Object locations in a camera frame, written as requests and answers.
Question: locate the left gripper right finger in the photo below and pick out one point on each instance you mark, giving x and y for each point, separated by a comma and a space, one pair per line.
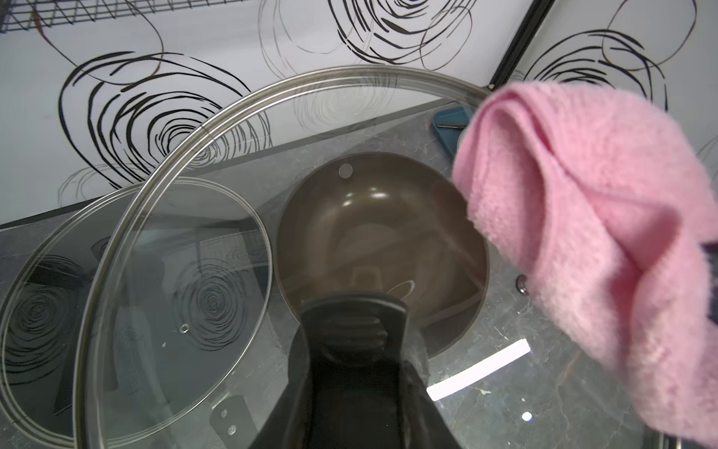
421, 422

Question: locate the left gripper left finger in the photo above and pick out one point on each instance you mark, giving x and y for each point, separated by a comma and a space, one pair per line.
288, 425

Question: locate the glass lid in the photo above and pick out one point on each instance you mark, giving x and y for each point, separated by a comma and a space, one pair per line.
186, 338
84, 348

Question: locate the pink cloth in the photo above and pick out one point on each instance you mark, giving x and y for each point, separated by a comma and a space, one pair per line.
597, 196

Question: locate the glass lid on black pan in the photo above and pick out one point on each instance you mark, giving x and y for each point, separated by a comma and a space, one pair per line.
84, 348

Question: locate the black utensil on tray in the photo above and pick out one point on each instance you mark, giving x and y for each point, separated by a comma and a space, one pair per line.
453, 126

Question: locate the teal tray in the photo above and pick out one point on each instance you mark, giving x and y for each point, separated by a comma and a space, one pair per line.
450, 139

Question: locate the brown pan with cream handle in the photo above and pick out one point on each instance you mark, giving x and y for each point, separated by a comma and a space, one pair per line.
384, 223

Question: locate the black wire basket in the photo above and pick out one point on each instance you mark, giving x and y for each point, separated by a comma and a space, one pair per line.
22, 15

